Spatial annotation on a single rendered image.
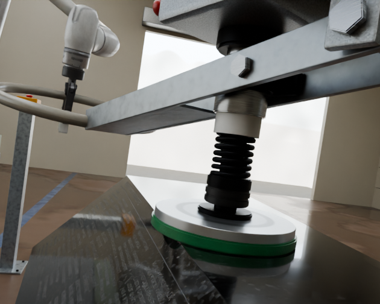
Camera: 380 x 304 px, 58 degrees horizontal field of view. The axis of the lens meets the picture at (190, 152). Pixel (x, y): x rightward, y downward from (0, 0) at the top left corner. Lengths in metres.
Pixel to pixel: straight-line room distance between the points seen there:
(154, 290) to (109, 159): 6.87
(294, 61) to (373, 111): 8.99
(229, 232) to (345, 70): 0.26
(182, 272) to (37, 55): 7.24
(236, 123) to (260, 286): 0.23
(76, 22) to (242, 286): 1.08
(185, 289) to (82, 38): 1.02
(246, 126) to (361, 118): 8.71
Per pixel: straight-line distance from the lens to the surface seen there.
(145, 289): 0.42
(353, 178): 9.14
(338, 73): 0.51
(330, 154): 8.71
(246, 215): 0.51
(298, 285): 0.39
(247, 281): 0.36
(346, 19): 0.35
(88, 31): 1.27
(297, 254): 0.50
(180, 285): 0.38
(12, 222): 2.42
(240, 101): 0.49
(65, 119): 0.85
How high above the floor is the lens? 0.96
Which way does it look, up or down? 2 degrees down
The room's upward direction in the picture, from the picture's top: 8 degrees clockwise
